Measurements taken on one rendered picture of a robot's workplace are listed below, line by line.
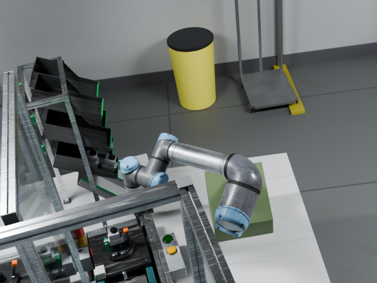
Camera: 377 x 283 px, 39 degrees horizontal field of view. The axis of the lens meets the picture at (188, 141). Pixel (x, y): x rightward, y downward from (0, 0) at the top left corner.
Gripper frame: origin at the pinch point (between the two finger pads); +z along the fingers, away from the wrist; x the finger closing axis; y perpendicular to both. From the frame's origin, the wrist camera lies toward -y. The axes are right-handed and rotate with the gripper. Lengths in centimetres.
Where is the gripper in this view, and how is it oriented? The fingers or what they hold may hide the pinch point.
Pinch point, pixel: (139, 226)
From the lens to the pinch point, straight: 228.6
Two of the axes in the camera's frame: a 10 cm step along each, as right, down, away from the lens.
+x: -2.7, -5.6, 7.8
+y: 9.6, -2.5, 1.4
